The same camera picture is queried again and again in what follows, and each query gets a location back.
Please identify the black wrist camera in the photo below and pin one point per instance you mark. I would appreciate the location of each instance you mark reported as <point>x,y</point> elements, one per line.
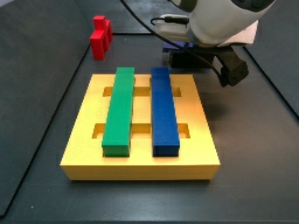
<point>233,70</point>

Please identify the blue long bar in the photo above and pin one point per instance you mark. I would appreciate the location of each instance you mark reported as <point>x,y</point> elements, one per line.
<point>165,140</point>

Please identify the purple E-shaped block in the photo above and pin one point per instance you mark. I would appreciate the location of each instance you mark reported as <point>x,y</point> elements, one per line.
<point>176,46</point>

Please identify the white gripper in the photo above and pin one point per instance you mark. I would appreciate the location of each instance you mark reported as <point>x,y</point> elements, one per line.
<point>208,34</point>

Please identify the red E-shaped block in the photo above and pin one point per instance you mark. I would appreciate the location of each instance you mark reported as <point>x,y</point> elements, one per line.
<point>100,37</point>

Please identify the black angle fixture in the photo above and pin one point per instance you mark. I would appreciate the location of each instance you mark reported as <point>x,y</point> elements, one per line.
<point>183,60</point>

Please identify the yellow slotted board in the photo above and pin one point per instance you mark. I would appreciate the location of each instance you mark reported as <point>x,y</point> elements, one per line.
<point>196,162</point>

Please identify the green long bar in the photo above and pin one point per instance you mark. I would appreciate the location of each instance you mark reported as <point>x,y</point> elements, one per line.
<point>114,142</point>

